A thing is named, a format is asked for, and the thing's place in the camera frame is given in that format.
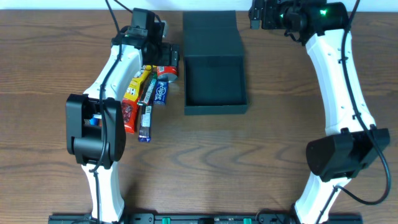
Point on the red Hacks candy bag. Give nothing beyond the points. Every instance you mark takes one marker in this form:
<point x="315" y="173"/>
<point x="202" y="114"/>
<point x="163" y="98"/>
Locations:
<point x="129" y="109"/>

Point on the dark green box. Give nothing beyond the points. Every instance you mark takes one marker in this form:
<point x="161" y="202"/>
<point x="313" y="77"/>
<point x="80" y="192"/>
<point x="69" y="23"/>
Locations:
<point x="213" y="57"/>

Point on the red Pringles can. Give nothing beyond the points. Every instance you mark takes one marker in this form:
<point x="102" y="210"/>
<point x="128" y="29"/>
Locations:
<point x="167" y="73"/>

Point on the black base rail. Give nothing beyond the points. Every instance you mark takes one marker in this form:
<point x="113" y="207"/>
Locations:
<point x="149" y="218"/>

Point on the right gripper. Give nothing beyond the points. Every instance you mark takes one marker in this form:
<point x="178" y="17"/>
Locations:
<point x="255" y="15"/>

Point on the blue Eclipse mint box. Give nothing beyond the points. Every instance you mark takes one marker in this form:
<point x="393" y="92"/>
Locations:
<point x="161" y="90"/>

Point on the dark blue wafer bar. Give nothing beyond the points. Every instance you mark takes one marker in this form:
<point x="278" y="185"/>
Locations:
<point x="145" y="124"/>

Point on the green chocolate bar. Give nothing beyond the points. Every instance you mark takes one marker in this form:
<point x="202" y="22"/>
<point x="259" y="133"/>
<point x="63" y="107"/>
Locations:
<point x="148" y="90"/>

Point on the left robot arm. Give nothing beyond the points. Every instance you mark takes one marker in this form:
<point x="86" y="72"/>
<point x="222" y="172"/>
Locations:
<point x="94" y="120"/>

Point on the yellow Hacks candy bag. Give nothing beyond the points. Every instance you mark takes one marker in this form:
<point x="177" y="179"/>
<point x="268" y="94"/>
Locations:
<point x="134" y="89"/>

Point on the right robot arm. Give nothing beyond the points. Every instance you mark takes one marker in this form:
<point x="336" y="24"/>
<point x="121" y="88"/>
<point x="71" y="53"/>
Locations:
<point x="352" y="141"/>

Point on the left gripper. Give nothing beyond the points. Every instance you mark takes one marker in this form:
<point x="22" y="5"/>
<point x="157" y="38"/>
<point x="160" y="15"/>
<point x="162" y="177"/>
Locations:
<point x="174" y="55"/>

